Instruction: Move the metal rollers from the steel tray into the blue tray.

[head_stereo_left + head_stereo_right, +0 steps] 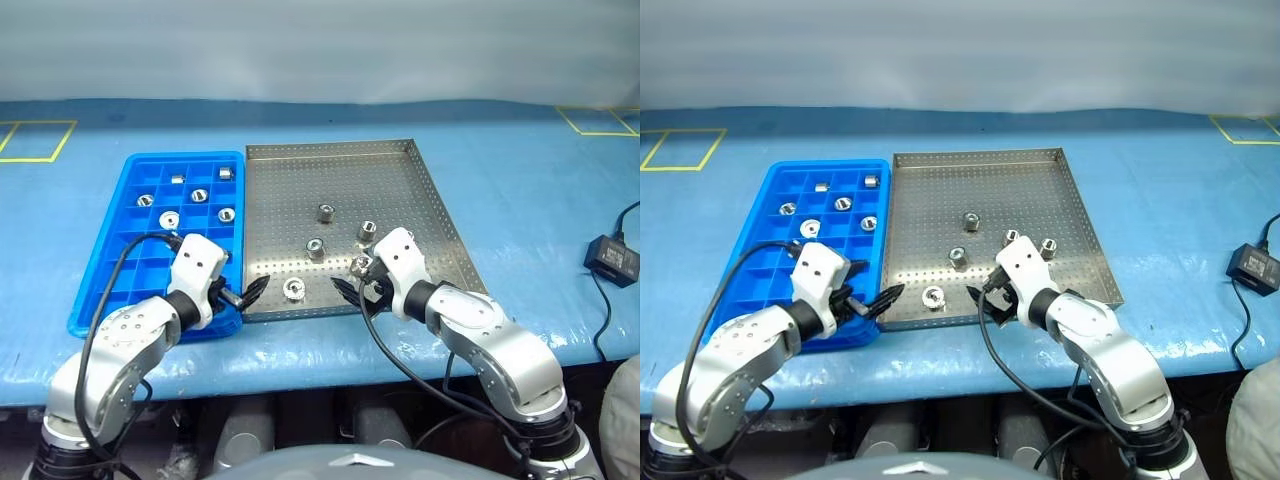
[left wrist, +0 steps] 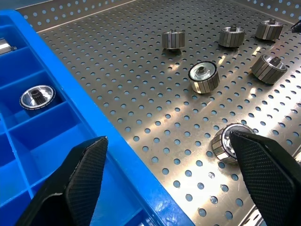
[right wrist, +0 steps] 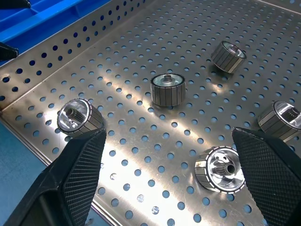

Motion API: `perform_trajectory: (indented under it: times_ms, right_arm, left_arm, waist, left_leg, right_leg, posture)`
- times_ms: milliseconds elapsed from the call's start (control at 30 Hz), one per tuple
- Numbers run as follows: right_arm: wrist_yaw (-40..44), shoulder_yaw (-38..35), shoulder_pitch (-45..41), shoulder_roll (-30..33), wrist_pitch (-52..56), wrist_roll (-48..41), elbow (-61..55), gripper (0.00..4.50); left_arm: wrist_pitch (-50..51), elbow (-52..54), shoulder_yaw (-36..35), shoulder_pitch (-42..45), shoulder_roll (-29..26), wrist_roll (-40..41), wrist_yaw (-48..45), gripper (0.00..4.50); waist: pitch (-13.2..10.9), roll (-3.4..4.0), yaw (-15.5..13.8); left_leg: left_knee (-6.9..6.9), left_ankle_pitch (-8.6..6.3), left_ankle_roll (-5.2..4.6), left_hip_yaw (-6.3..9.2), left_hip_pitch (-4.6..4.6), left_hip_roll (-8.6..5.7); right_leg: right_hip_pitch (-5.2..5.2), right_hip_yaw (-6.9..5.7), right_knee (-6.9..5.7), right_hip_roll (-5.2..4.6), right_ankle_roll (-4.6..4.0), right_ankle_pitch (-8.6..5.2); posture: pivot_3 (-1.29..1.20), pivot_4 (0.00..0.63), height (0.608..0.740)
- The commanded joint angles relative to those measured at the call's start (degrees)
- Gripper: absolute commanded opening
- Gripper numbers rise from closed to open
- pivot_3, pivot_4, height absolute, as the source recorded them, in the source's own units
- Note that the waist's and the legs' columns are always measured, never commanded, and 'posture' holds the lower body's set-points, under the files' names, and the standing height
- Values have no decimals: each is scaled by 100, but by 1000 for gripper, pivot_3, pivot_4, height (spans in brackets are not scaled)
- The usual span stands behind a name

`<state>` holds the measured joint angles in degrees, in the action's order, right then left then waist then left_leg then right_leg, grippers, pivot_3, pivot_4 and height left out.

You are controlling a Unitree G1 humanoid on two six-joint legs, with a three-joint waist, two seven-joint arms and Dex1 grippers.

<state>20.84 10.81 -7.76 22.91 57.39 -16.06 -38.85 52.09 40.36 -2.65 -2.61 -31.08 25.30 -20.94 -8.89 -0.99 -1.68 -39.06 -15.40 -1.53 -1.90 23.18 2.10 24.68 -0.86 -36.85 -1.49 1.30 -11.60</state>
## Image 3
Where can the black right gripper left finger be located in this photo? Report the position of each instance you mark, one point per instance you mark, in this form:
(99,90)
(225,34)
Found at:
(77,169)

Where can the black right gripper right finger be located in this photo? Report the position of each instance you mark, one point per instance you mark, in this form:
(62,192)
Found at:
(270,179)

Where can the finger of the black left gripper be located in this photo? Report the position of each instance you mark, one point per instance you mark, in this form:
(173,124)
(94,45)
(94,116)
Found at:
(14,2)
(8,51)

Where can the blue compartment tray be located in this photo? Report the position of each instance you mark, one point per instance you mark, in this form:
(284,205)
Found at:
(47,23)

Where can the perforated metal tray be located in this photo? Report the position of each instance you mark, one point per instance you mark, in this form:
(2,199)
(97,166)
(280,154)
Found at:
(200,113)

